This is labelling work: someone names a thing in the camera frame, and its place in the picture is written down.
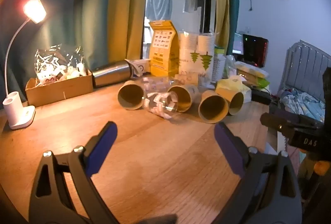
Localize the yellow green packet pile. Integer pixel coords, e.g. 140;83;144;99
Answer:
236;61;270;87

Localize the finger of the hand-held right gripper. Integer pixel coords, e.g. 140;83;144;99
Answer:
260;112;324;134

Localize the black computer case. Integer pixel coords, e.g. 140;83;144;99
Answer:
243;34;269;68

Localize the yellow tissue pack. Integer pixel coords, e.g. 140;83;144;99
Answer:
215;78;252;103

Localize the black power adapter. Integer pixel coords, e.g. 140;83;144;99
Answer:
250;89;272;106

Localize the yellow cardboard package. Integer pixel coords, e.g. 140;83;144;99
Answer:
149;20;180;77

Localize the clear plastic printed cup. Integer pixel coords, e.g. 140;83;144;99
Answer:
140;76;179;119

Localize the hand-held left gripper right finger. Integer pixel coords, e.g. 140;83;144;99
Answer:
214;123;303;224

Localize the computer monitor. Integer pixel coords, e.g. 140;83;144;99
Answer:
232;33;244;55

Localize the white desk lamp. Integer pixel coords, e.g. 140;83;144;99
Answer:
2;0;47;130

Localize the clear plastic bag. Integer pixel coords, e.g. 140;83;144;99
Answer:
34;43;87;85

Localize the grey padded headboard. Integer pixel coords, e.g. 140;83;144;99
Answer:
278;40;331;104

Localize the brown cardboard box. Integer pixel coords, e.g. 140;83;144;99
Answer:
25;69;94;108

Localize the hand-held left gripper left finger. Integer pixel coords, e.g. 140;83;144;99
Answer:
28;121;119;224

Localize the white container green lid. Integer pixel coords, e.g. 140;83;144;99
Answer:
212;47;227;82

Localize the blue patterned blanket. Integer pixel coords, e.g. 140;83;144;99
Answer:
281;88;326;123

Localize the sleeve of white paper cups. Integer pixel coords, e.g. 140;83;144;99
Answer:
178;30;216;82

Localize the teal curtain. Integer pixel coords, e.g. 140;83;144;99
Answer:
0;0;117;103
227;0;240;56

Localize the stainless steel bottle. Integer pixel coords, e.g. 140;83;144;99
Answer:
91;60;133;88

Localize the white printed paper cup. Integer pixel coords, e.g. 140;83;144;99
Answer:
125;58;151;78

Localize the brown paper cup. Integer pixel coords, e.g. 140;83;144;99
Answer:
168;85;199;113
216;87;245;116
198;90;229;124
118;80;145;110

